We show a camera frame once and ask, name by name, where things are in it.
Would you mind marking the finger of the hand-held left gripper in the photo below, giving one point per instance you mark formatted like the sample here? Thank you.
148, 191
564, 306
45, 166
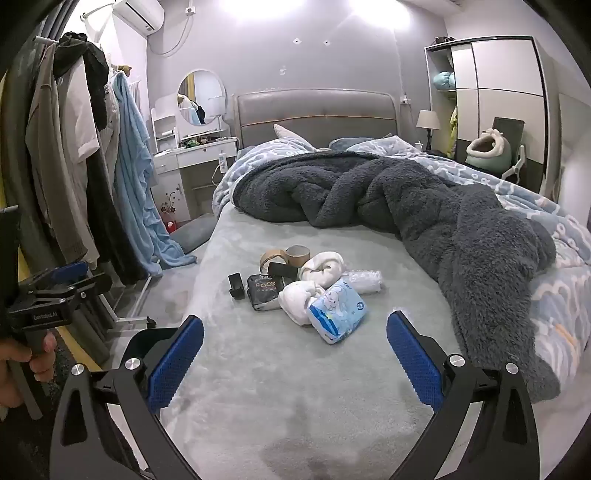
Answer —
69, 272
94, 281

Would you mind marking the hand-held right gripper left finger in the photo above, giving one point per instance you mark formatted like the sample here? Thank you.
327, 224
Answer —
178, 360

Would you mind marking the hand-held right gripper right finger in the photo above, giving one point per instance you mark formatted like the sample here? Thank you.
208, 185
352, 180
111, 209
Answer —
413, 360

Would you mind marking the blue tissue packet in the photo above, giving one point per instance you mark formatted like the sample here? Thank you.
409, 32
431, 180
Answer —
339, 311

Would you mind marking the clear bubble wrap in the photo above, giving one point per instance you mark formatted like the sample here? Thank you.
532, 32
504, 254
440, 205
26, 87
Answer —
367, 281

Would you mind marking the small black dispenser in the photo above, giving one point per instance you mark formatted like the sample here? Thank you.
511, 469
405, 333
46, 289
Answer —
236, 286

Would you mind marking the black face mask packet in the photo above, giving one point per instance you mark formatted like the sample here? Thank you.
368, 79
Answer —
263, 293

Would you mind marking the white sock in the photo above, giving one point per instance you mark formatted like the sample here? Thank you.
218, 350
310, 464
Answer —
323, 267
298, 302

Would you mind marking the tall cardboard tape roll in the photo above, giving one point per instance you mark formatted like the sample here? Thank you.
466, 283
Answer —
300, 254

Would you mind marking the person's left hand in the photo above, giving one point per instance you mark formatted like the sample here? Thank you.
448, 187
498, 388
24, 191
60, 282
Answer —
45, 353

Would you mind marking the bed with grey headboard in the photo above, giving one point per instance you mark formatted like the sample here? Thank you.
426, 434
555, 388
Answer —
277, 360

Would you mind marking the light blue hanging blanket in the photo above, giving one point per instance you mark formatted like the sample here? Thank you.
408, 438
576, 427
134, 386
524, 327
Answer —
134, 184

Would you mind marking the grey floor cushion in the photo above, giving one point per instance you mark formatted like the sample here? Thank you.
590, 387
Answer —
194, 233

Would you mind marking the grey hanging jacket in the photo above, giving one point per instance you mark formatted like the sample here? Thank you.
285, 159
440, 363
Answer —
46, 152

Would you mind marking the blue patterned duvet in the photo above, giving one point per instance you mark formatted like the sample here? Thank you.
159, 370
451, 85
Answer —
554, 318

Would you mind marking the dark grey fluffy blanket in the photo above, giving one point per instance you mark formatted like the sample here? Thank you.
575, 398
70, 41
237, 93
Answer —
415, 207

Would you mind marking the white hanging shirt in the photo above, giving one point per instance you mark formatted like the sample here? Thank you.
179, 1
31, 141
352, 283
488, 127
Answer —
81, 115

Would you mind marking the white dressing table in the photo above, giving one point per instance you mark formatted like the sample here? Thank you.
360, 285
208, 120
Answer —
194, 159

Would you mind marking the white power strip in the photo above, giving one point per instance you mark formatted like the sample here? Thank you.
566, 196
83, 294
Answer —
222, 162

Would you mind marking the black hanging garment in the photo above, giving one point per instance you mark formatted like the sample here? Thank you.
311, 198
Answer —
92, 78

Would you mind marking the round vanity mirror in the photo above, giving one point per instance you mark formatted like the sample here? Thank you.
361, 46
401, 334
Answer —
201, 97

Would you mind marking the green white plush pet bed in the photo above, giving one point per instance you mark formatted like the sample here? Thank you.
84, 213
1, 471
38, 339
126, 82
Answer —
489, 152

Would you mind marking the teal pillow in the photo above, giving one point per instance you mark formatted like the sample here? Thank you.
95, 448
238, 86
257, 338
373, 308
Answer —
351, 143

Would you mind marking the yellow-green hanging garment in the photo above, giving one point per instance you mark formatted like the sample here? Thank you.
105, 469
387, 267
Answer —
452, 134

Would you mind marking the bedside lamp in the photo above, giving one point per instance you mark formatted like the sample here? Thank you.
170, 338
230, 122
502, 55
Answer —
428, 121

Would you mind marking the white pillow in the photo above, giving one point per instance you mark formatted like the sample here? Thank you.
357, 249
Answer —
291, 136

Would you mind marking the black chair with white armrest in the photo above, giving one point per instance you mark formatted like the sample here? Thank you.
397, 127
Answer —
512, 127

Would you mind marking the white door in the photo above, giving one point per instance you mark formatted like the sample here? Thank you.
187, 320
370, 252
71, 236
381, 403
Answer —
575, 152

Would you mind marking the white air conditioner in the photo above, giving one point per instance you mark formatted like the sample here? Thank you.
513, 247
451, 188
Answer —
138, 14

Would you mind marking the blue plush toy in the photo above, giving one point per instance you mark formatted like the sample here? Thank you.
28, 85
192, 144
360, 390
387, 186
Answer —
443, 81

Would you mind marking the white wardrobe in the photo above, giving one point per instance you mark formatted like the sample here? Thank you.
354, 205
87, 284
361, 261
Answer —
503, 92

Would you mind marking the white clothes rack frame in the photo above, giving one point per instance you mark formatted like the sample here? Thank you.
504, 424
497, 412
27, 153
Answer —
136, 300

